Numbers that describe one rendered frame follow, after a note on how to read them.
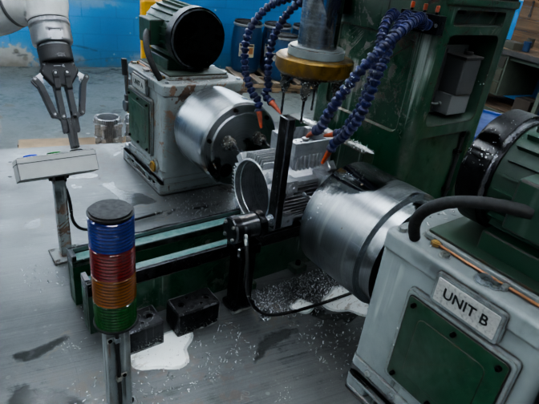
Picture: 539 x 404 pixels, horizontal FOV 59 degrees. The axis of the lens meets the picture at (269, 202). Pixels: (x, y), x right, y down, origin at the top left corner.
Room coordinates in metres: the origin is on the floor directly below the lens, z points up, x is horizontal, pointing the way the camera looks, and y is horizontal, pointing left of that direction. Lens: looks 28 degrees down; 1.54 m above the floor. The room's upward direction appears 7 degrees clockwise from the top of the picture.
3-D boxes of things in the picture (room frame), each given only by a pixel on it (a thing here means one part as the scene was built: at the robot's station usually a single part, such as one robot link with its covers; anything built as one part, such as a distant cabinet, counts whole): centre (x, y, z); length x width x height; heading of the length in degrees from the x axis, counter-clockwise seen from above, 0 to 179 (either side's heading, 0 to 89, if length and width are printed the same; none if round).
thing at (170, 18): (1.58, 0.39, 1.16); 0.33 x 0.26 x 0.42; 39
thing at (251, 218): (0.96, -0.12, 0.92); 0.45 x 0.13 x 0.24; 129
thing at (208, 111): (1.38, 0.19, 1.04); 0.37 x 0.25 x 0.25; 39
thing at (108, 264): (0.54, 0.20, 1.14); 0.06 x 0.06 x 0.04
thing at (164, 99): (1.57, 0.34, 0.99); 0.35 x 0.31 x 0.37; 39
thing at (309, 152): (1.13, -0.06, 1.11); 0.12 x 0.11 x 0.07; 128
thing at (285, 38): (6.27, 0.10, 0.37); 1.20 x 0.80 x 0.74; 113
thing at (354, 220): (0.85, -0.24, 1.04); 0.41 x 0.25 x 0.25; 39
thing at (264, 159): (1.11, -0.03, 1.02); 0.20 x 0.19 x 0.19; 128
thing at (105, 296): (0.54, 0.20, 1.10); 0.06 x 0.06 x 0.04
